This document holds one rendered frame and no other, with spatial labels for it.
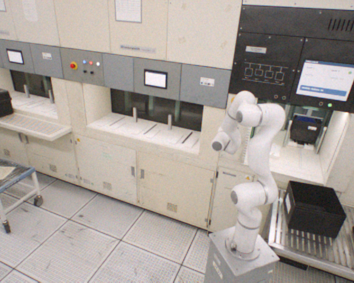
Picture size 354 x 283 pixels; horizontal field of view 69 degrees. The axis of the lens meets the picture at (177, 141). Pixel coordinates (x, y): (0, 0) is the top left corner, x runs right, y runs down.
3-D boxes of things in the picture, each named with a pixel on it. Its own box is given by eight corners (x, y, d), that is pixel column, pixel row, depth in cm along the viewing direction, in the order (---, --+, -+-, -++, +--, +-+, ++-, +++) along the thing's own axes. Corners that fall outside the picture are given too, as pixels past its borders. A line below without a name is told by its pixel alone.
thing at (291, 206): (282, 199, 180) (288, 179, 172) (325, 208, 175) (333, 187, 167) (287, 228, 156) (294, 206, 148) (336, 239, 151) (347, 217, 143)
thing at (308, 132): (286, 141, 231) (295, 108, 217) (286, 133, 248) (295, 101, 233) (316, 147, 223) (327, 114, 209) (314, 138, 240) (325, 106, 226)
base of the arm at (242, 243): (237, 265, 132) (244, 239, 123) (219, 237, 147) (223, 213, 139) (267, 254, 138) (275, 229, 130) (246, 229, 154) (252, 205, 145)
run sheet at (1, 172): (-33, 179, 229) (-34, 178, 228) (-15, 165, 250) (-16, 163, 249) (2, 181, 229) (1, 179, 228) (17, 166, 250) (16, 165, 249)
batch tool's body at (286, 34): (205, 239, 241) (240, 4, 152) (227, 184, 320) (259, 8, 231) (307, 275, 213) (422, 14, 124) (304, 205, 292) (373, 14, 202)
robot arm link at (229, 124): (258, 118, 137) (236, 149, 162) (231, 104, 140) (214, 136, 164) (253, 128, 132) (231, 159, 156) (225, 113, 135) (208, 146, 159)
